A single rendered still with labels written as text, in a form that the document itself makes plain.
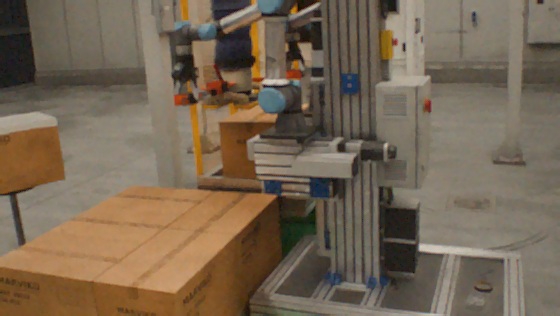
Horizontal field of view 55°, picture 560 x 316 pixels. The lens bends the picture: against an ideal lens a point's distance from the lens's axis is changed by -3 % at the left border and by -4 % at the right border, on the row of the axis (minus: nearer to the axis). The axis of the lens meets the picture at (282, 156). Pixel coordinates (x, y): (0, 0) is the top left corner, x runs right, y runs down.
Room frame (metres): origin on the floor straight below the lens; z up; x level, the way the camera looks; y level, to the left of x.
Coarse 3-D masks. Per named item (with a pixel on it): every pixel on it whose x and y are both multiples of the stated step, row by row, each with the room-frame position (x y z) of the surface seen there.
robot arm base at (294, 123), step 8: (288, 112) 2.44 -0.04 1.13; (296, 112) 2.45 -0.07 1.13; (280, 120) 2.46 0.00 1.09; (288, 120) 2.44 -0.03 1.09; (296, 120) 2.45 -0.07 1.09; (304, 120) 2.48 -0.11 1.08; (280, 128) 2.44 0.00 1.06; (288, 128) 2.43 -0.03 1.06; (296, 128) 2.43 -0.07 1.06; (304, 128) 2.46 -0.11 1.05
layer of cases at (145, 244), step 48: (144, 192) 3.23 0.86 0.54; (192, 192) 3.18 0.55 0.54; (48, 240) 2.53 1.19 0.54; (96, 240) 2.50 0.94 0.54; (144, 240) 2.47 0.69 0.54; (192, 240) 2.44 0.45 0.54; (240, 240) 2.52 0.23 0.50; (0, 288) 2.25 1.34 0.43; (48, 288) 2.15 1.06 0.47; (96, 288) 2.06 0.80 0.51; (144, 288) 1.98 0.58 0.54; (192, 288) 2.05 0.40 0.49; (240, 288) 2.48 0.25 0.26
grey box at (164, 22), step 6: (156, 0) 4.09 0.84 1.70; (162, 0) 4.13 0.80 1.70; (168, 0) 4.21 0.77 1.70; (156, 6) 4.09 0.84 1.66; (162, 6) 4.12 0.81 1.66; (168, 6) 4.20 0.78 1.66; (156, 12) 4.09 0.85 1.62; (162, 12) 4.11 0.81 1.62; (168, 12) 4.19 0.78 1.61; (156, 18) 4.10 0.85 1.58; (162, 18) 4.10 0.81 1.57; (168, 18) 4.18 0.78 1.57; (174, 18) 4.27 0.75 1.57; (156, 24) 4.10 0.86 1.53; (162, 24) 4.10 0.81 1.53; (168, 24) 4.18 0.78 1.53; (174, 24) 4.25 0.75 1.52; (156, 30) 4.10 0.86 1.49; (162, 30) 4.09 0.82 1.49; (168, 30) 4.17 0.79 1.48
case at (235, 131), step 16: (240, 112) 3.54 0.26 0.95; (256, 112) 3.50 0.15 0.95; (224, 128) 3.25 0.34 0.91; (240, 128) 3.22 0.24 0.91; (256, 128) 3.19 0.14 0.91; (224, 144) 3.25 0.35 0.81; (240, 144) 3.22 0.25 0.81; (224, 160) 3.26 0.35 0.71; (240, 160) 3.22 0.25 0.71; (224, 176) 3.26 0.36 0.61; (240, 176) 3.23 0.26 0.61
